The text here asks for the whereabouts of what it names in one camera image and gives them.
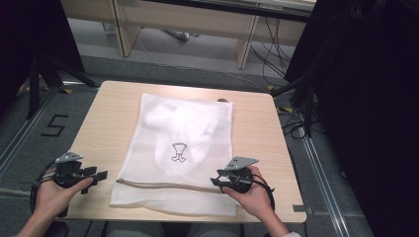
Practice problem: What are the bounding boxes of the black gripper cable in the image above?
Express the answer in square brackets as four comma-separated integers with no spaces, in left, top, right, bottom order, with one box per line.
[29,160,57,215]
[252,173,277,212]

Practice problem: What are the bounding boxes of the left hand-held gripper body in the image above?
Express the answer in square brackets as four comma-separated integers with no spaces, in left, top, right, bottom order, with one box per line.
[52,150,87,190]

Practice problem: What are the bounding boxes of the black curtain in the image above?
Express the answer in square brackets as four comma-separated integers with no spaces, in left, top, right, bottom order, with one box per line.
[284,0,419,237]
[0,0,86,112]

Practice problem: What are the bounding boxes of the metal floor rail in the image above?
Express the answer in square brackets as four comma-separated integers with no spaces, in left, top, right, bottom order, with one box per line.
[0,88,57,176]
[296,126,351,237]

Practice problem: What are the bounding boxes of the person's left hand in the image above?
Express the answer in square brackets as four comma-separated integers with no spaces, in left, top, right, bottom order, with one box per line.
[34,177,95,220]

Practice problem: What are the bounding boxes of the black tripod stand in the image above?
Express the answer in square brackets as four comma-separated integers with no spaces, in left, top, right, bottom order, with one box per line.
[25,53,100,120]
[271,73,319,138]

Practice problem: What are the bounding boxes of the white garment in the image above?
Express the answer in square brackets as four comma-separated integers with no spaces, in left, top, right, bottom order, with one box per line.
[145,101,221,172]

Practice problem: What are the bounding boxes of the white mesh laundry bag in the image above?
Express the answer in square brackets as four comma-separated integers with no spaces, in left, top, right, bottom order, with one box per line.
[109,93,239,217]

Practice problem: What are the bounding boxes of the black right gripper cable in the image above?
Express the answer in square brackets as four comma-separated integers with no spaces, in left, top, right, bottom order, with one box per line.
[252,173,277,212]

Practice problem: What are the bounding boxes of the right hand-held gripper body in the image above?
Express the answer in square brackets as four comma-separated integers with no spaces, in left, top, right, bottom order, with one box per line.
[224,156,260,195]

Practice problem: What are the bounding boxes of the person's grey pants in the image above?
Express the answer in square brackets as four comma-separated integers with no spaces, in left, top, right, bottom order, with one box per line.
[104,221,245,237]

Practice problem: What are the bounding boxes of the person's right hand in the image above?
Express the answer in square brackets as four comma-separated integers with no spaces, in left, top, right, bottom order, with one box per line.
[221,165,277,222]

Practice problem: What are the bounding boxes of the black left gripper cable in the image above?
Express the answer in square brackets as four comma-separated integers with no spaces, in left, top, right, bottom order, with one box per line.
[29,160,57,215]

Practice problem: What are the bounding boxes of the black tangled floor cables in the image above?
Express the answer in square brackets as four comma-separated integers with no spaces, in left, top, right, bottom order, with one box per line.
[277,107,327,141]

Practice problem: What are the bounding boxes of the light wooden desk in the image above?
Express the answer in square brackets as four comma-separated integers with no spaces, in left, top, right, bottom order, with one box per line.
[60,0,318,71]

